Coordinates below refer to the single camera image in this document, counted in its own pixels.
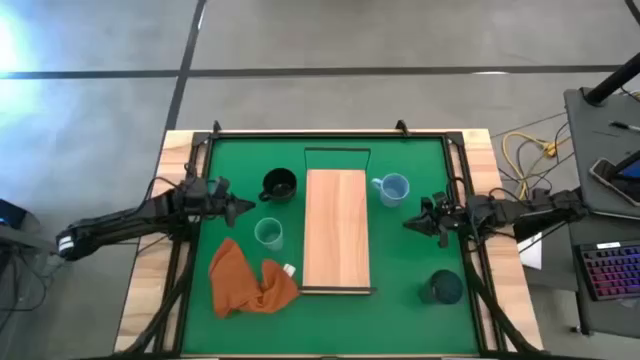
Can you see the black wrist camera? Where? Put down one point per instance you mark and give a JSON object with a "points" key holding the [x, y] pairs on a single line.
{"points": [[434, 202], [221, 186]]}

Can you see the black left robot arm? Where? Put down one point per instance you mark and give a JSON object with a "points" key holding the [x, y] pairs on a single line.
{"points": [[115, 225]]}

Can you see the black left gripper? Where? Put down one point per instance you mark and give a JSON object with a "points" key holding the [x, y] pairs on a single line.
{"points": [[200, 205]]}

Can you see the dark teal cup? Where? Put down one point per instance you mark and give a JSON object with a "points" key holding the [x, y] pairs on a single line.
{"points": [[445, 289]]}

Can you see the clear green plastic cup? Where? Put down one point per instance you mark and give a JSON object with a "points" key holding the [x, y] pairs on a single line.
{"points": [[270, 240]]}

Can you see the black table frame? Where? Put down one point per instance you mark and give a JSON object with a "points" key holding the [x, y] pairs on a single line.
{"points": [[325, 134]]}

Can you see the black pen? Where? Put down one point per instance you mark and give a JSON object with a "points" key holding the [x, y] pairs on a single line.
{"points": [[622, 126]]}

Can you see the backlit black keyboard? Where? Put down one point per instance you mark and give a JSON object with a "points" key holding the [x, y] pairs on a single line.
{"points": [[612, 270]]}

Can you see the black tablet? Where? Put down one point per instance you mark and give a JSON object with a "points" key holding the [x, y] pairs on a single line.
{"points": [[631, 167]]}

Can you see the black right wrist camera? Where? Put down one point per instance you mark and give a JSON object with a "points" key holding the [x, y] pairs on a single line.
{"points": [[434, 202]]}

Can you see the green table mat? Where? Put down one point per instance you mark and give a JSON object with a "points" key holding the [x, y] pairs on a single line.
{"points": [[400, 310]]}

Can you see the smartphone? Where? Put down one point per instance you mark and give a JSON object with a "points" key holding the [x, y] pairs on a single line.
{"points": [[607, 180]]}

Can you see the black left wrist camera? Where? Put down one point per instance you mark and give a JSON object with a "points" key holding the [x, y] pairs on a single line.
{"points": [[221, 186]]}

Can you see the light blue faceted mug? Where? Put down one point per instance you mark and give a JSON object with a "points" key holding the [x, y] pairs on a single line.
{"points": [[395, 192]]}

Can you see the black box with blue light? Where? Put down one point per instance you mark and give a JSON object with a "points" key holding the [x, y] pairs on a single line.
{"points": [[11, 215]]}

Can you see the white cloth tag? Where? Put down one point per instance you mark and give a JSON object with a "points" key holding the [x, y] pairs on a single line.
{"points": [[289, 270]]}

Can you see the grey side desk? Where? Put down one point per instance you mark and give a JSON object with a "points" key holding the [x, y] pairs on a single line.
{"points": [[590, 135]]}

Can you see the black mug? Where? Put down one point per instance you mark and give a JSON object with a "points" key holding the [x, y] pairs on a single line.
{"points": [[280, 192]]}

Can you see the white paper sheet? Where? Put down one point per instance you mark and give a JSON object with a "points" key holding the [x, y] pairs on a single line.
{"points": [[531, 252]]}

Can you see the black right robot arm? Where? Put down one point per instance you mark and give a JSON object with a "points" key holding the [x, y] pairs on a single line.
{"points": [[525, 210]]}

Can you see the black pole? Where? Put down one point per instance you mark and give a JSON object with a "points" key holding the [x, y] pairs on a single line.
{"points": [[612, 82]]}

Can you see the orange cloth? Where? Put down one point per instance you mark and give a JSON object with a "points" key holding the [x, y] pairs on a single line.
{"points": [[232, 280]]}

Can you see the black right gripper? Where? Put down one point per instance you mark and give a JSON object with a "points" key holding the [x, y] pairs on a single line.
{"points": [[456, 220]]}

